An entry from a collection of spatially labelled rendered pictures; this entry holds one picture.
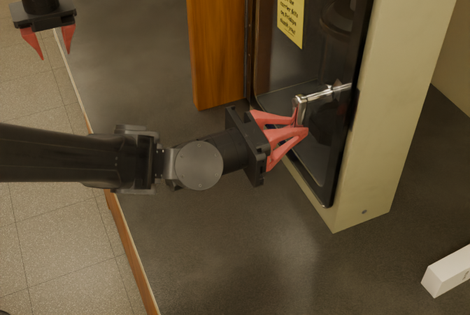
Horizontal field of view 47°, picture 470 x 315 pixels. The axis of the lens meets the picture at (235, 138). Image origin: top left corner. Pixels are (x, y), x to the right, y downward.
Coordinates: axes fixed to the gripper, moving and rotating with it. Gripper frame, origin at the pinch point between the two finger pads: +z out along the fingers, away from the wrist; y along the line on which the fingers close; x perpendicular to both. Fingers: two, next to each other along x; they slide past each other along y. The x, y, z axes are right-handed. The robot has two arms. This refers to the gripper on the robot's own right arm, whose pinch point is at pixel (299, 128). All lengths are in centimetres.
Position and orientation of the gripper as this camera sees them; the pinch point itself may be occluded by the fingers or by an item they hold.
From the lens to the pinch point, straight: 76.2
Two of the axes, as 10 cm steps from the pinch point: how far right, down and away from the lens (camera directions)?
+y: -4.0, -6.9, 6.1
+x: -0.2, 6.7, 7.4
